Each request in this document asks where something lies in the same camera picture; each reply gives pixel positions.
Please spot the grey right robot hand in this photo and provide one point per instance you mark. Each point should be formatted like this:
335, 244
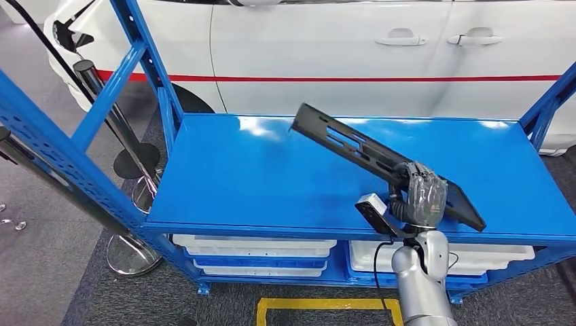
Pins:
425, 193

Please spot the black plastic plate bracket part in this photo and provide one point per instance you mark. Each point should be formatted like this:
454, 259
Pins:
342, 135

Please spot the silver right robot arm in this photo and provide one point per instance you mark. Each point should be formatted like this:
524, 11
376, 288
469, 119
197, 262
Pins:
423, 288

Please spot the blue metal shelf rack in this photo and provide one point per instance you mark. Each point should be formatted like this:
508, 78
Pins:
270, 180

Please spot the yellow floor tape square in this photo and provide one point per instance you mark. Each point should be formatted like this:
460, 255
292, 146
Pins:
315, 303

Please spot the white car with red stripe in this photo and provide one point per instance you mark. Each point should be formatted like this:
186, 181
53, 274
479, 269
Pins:
315, 45

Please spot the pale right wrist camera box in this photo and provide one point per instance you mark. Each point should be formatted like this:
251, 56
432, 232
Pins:
371, 203

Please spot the chrome stanchion post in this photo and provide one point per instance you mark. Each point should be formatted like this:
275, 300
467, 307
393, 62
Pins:
90, 81
135, 256

